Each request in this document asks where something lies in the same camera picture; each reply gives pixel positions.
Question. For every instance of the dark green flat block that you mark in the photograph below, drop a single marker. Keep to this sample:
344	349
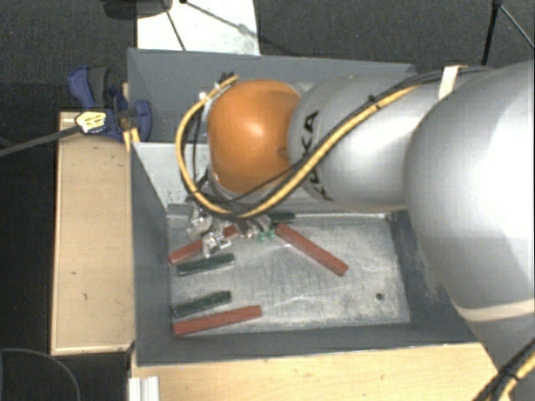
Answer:
282	216
202	303
205	263

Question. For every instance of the red-brown flat block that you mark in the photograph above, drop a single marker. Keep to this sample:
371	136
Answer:
313	250
186	252
217	321

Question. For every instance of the grey metal bin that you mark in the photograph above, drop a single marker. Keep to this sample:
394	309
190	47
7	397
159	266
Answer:
292	290

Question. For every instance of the pale wood board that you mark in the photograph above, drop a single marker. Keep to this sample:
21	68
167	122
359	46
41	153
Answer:
94	232

